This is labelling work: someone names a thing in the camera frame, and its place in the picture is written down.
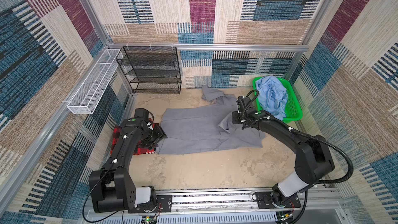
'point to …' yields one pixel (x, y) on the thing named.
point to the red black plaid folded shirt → (139, 149)
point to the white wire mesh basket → (86, 98)
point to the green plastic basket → (293, 110)
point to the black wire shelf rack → (151, 70)
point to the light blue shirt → (272, 95)
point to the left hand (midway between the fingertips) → (163, 137)
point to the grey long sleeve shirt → (206, 127)
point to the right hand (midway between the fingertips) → (236, 118)
